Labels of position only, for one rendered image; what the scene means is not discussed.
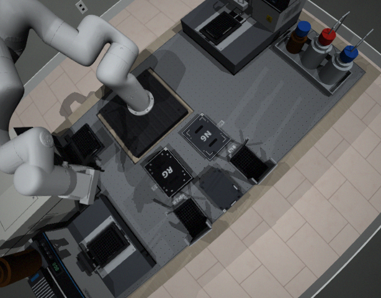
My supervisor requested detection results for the black regrip nest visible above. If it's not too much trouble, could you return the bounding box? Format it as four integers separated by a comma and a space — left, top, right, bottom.
144, 148, 194, 198

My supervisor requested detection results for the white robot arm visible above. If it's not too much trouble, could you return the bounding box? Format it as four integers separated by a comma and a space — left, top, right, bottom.
0, 0, 154, 205

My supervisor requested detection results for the blue bottle cap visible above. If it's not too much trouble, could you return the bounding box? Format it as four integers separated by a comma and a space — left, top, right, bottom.
340, 45, 359, 62
295, 20, 311, 36

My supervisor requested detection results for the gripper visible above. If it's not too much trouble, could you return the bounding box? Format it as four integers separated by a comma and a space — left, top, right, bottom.
59, 155, 105, 211

